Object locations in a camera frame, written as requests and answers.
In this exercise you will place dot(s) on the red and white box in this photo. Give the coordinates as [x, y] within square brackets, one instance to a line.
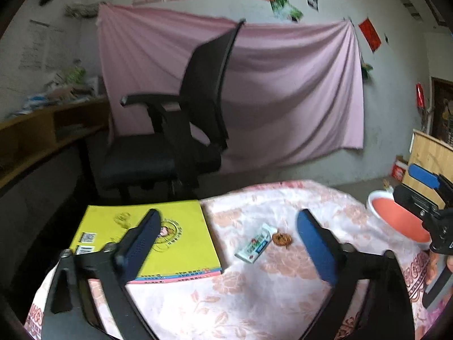
[399, 169]

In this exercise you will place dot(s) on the green photo poster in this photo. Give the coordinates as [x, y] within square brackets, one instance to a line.
[286, 9]

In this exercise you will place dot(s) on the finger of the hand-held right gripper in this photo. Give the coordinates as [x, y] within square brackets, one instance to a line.
[414, 200]
[423, 176]

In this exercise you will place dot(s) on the black office chair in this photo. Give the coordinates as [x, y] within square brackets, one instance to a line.
[201, 88]

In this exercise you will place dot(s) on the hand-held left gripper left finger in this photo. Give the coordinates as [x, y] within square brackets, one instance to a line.
[141, 244]

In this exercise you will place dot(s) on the pink hanging cloth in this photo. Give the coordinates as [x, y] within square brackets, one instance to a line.
[300, 95]

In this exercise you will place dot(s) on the person's right hand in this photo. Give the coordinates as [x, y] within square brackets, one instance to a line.
[433, 267]

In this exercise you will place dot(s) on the yellow book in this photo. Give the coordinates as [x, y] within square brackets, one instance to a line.
[191, 241]

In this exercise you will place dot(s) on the dark framed door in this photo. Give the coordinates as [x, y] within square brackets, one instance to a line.
[442, 109]

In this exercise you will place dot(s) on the small brown cookie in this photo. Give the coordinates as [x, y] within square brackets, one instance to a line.
[281, 239]

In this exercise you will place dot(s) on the black and white photo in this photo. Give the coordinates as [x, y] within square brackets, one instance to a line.
[313, 2]

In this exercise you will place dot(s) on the white wall notice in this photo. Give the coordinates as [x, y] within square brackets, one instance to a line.
[40, 44]

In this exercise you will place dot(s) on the red hanging ornament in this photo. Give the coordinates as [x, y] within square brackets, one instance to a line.
[420, 95]

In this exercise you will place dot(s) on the red paper sheet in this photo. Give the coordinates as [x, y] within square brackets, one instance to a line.
[370, 35]

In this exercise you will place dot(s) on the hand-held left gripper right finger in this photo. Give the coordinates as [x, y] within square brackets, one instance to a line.
[315, 244]

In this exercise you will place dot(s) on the wooden desk with shelf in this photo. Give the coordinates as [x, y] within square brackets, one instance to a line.
[32, 134]

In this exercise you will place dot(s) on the pile of papers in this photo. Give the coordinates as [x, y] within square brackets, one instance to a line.
[56, 92]

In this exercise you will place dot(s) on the red and white basin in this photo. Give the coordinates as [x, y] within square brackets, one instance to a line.
[396, 216]

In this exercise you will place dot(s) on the pink floral tablecloth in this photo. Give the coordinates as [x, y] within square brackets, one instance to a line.
[254, 297]

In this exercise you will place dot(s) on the grey rag bundle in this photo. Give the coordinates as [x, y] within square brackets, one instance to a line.
[83, 10]

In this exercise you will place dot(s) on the green wall ornament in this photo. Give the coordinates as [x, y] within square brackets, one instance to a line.
[367, 70]

